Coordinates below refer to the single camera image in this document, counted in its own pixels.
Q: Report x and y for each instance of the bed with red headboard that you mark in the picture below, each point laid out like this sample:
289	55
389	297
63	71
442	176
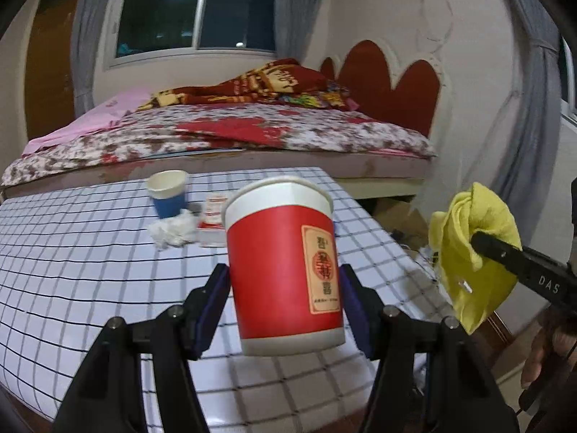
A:
374	67

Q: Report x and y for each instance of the red paper cup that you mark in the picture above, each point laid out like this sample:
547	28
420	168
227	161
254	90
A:
270	279

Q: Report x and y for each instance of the wooden door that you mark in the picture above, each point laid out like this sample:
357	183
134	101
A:
49	67

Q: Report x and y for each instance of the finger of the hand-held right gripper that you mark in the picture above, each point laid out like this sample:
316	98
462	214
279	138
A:
496	250

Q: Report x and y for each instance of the white checkered tablecloth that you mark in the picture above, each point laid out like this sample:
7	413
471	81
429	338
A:
90	257

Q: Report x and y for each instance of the white tissue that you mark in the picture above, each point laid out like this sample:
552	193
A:
173	232

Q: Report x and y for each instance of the floral bedsheet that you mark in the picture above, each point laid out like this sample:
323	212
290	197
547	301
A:
315	131

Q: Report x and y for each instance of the person's right hand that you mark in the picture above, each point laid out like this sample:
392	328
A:
541	352

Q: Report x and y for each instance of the aluminium framed window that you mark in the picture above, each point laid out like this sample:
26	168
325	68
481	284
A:
569	81

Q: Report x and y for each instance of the pink sheet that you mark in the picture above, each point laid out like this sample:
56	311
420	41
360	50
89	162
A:
90	119

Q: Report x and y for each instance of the large sliding window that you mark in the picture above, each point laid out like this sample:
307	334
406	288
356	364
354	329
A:
234	13

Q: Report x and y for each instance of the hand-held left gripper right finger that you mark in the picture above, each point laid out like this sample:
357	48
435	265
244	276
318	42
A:
356	306

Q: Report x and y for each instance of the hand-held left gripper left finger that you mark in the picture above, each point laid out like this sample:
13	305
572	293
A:
216	297

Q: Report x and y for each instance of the red white small carton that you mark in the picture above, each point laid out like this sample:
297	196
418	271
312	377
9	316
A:
212	225

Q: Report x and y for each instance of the yellow cloth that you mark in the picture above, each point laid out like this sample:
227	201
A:
455	252

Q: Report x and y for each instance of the large cardboard box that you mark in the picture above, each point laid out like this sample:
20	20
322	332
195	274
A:
396	216

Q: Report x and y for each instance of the tied grey curtain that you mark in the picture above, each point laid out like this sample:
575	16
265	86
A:
536	99

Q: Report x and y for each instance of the red patterned blanket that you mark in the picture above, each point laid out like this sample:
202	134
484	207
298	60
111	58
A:
266	81

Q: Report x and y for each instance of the small blue paper cup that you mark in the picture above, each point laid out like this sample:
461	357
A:
169	203

